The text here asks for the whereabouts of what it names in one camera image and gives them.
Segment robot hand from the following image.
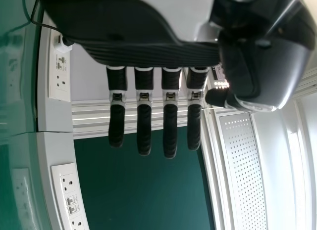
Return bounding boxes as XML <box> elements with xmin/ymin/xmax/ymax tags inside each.
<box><xmin>37</xmin><ymin>0</ymin><xmax>317</xmax><ymax>159</ymax></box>

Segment white plug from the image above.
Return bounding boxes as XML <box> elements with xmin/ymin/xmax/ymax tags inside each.
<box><xmin>54</xmin><ymin>34</ymin><xmax>74</xmax><ymax>53</ymax></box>

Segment white socket strip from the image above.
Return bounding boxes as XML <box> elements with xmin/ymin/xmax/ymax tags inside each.
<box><xmin>48</xmin><ymin>29</ymin><xmax>72</xmax><ymax>101</ymax></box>
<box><xmin>51</xmin><ymin>162</ymin><xmax>90</xmax><ymax>230</ymax></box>

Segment perforated white panel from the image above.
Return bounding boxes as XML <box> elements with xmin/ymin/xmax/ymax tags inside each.
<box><xmin>217</xmin><ymin>113</ymin><xmax>269</xmax><ymax>230</ymax></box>

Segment black cable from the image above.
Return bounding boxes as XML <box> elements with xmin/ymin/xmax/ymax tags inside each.
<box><xmin>21</xmin><ymin>0</ymin><xmax>66</xmax><ymax>42</ymax></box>

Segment aluminium frame rail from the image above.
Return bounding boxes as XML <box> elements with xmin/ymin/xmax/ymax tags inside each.
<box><xmin>71</xmin><ymin>95</ymin><xmax>208</xmax><ymax>139</ymax></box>

